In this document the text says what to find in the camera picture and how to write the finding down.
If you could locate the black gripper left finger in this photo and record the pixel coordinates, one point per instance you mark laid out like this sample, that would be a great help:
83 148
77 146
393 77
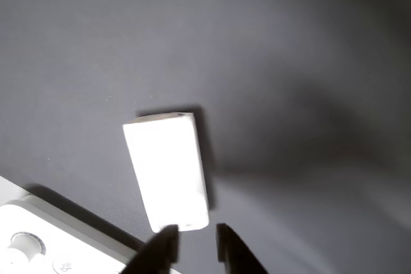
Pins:
157 251

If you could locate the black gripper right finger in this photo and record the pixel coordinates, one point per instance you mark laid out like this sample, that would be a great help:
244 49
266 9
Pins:
237 254

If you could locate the white rectangular block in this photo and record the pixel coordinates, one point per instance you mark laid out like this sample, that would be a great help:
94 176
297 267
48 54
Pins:
167 171

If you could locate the white device with knob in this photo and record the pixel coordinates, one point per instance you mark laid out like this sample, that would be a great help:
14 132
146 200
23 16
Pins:
64 248

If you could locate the dark grey desk mat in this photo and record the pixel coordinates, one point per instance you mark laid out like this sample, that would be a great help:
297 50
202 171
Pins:
224 46

